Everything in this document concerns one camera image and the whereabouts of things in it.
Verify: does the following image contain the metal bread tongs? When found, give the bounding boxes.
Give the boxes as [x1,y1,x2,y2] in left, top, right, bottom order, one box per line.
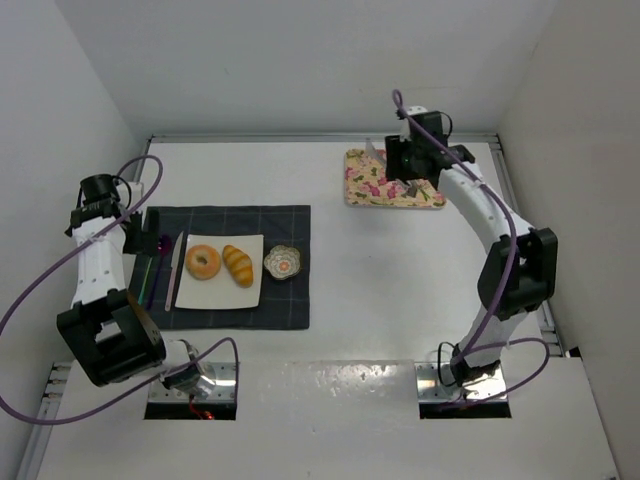
[364,137,419,198]

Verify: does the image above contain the iridescent fork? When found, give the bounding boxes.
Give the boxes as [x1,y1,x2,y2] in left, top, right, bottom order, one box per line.
[138,257,153,306]

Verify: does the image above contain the sugared donut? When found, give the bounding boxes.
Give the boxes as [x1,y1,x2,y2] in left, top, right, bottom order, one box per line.
[185,244,221,281]

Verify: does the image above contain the striped long bread roll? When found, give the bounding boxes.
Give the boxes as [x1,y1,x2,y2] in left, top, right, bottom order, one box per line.
[222,245,254,288]

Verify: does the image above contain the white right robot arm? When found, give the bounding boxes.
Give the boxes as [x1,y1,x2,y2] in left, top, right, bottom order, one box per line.
[385,105,558,387]

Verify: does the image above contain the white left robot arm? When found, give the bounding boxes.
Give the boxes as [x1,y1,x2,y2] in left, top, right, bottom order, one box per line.
[57,174,215,400]

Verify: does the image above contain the floral rectangular tray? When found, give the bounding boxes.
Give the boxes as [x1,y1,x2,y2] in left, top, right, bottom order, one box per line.
[344,149,446,210]

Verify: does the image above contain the white square plate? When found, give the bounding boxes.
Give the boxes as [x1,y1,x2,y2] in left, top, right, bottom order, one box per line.
[174,234,264,310]

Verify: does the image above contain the small floral dish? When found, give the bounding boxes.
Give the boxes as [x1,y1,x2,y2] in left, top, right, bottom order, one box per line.
[263,245,302,281]

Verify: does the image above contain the dark checked placemat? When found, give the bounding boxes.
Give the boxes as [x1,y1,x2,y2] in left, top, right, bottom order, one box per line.
[147,205,311,330]

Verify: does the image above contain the pink handled knife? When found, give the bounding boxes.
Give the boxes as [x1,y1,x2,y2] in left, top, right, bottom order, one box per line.
[164,232,184,312]

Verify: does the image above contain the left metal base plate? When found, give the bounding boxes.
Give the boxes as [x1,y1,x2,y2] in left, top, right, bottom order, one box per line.
[148,361,236,404]

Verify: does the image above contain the metal base plate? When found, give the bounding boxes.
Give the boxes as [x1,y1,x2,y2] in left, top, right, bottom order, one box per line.
[148,361,236,404]
[415,361,507,404]

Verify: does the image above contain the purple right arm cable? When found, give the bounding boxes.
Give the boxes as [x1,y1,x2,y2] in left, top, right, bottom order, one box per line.
[391,89,551,407]

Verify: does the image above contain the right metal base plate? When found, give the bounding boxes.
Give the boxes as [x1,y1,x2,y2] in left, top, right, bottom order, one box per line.
[415,361,507,404]

